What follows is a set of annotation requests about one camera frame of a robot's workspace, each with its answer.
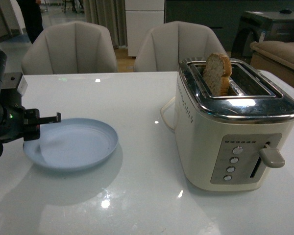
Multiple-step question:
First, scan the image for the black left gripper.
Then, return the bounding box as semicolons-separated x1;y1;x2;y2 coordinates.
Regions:
0;104;62;157

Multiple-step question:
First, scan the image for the light blue plate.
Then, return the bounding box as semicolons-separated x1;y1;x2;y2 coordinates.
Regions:
23;118;119;172

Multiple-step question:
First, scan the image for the slice of bread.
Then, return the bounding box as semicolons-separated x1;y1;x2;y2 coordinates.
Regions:
203;53;232;97

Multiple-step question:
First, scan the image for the left grey upholstered chair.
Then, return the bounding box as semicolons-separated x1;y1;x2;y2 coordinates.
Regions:
21;21;118;75

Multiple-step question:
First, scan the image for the grey upholstered chair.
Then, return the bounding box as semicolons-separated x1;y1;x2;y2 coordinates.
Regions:
21;21;118;75
134;21;226;72

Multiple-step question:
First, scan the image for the person in dark clothes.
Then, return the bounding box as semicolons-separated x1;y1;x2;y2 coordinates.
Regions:
17;0;44;44

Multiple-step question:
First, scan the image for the beige curtain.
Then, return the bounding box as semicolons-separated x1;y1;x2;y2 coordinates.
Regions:
83;0;127;48

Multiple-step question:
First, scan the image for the right grey upholstered chair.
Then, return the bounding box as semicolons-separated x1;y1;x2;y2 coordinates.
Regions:
134;21;226;72

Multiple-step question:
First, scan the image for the white drawer cabinet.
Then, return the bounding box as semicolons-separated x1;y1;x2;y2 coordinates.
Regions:
125;0;165;57

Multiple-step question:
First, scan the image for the cream two-slot toaster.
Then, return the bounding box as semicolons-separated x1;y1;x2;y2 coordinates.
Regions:
173;58;294;191

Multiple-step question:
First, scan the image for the dark grey kitchen counter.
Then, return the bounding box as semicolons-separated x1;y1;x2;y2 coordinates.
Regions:
165;0;294;51

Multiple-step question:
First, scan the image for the black appliance cabinet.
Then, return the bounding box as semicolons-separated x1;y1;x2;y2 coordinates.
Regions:
231;11;294;63

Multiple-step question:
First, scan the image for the beige sofa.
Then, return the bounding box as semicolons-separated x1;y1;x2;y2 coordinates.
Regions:
250;41;294;88

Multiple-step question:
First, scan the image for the black computer mouse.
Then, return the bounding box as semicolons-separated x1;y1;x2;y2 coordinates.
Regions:
279;9;292;14

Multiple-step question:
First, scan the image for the white toaster power cable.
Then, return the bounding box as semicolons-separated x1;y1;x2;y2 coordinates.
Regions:
160;95;177;132

